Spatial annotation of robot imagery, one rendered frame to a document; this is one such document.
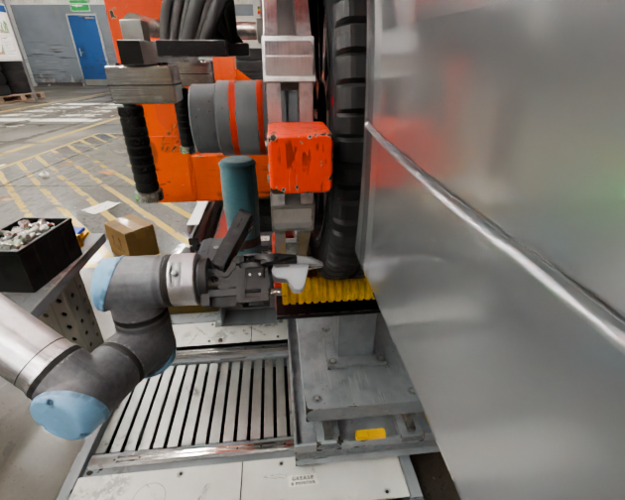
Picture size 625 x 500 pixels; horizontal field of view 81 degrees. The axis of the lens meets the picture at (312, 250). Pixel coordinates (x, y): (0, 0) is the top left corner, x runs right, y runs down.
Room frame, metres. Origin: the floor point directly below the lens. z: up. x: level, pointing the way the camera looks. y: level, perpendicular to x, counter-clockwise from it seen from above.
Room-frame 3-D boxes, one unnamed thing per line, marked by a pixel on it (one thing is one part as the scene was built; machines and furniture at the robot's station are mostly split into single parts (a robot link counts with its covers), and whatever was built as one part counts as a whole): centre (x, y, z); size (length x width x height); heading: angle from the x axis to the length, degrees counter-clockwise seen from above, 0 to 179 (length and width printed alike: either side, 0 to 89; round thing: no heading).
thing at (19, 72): (9.31, 7.23, 0.55); 1.40 x 0.80 x 1.09; 176
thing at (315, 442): (0.79, -0.11, 0.13); 0.50 x 0.36 x 0.10; 6
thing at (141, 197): (0.58, 0.27, 0.83); 0.04 x 0.04 x 0.16
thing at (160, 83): (0.58, 0.24, 0.93); 0.09 x 0.05 x 0.05; 96
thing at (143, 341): (0.50, 0.31, 0.51); 0.12 x 0.09 x 0.12; 165
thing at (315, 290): (0.66, -0.06, 0.51); 0.29 x 0.06 x 0.06; 96
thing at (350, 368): (0.79, -0.11, 0.32); 0.40 x 0.30 x 0.28; 6
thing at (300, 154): (0.46, 0.02, 0.85); 0.09 x 0.08 x 0.07; 6
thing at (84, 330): (0.88, 0.75, 0.21); 0.10 x 0.10 x 0.42; 6
